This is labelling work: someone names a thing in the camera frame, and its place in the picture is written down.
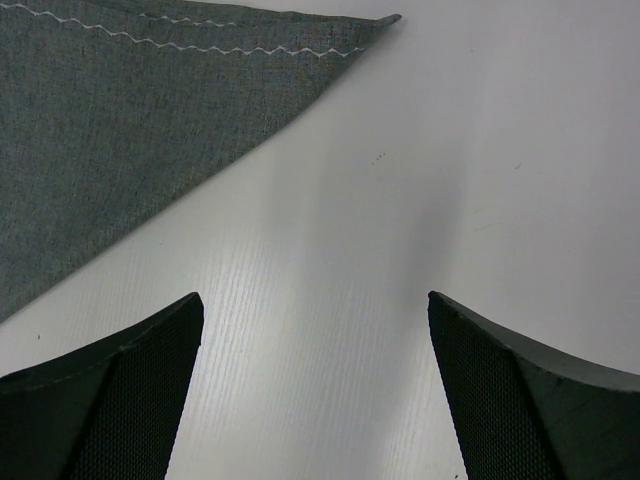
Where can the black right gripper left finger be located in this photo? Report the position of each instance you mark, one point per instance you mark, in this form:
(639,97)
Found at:
(108,410)

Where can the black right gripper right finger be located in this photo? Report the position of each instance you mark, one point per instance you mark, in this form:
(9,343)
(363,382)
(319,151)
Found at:
(524,410)

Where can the grey cloth napkin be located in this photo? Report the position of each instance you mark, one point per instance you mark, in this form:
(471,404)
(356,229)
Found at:
(113,110)

